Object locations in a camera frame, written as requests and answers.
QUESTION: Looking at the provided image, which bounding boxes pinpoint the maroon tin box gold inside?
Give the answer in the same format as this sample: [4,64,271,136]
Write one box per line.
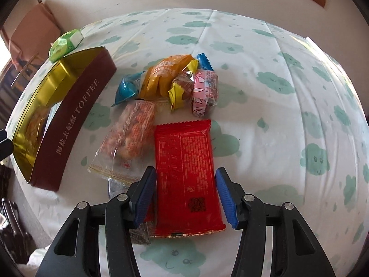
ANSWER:
[12,46,117,192]

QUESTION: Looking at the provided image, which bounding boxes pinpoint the white plastic bag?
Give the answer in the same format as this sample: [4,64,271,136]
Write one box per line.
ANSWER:
[27,245,51,266]

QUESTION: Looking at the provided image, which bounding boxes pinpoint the green white snack packet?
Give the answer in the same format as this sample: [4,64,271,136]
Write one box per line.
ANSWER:
[48,29,84,63]

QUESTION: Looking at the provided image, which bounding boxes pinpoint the dark wooden chair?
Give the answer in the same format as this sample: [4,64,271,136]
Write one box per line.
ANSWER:
[0,164,34,264]

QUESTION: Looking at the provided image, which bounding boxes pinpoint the cloud print tablecloth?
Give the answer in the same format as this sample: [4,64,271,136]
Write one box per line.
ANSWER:
[6,8,369,277]

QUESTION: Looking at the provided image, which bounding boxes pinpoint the clear orange-print snack packet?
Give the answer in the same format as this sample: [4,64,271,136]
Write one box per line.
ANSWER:
[88,101,158,184]

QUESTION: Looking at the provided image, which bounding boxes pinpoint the dark clear snack packet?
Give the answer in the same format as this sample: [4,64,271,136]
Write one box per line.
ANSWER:
[108,177,152,246]

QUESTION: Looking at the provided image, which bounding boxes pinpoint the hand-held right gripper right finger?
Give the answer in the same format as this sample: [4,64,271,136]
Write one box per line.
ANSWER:
[215,167,336,277]

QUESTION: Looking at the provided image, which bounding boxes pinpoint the orange snack packet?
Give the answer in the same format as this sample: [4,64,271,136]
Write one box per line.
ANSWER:
[138,54,199,103]

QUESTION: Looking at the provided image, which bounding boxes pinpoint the teal wrapped candy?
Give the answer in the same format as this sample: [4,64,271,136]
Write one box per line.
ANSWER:
[111,71,146,108]

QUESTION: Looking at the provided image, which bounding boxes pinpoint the yellow wrapped candy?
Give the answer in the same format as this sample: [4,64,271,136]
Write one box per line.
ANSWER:
[168,60,200,112]

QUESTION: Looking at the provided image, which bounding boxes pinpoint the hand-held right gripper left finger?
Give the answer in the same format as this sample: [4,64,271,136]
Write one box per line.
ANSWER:
[36,166,158,277]

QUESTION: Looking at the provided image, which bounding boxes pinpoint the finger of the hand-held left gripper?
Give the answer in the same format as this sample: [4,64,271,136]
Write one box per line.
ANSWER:
[0,129,14,163]

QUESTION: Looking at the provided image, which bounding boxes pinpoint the pink snack packet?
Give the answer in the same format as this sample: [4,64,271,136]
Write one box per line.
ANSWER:
[191,70,220,117]

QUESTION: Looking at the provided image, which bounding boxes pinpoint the red snack packet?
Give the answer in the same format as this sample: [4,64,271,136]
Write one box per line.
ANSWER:
[144,119,227,239]

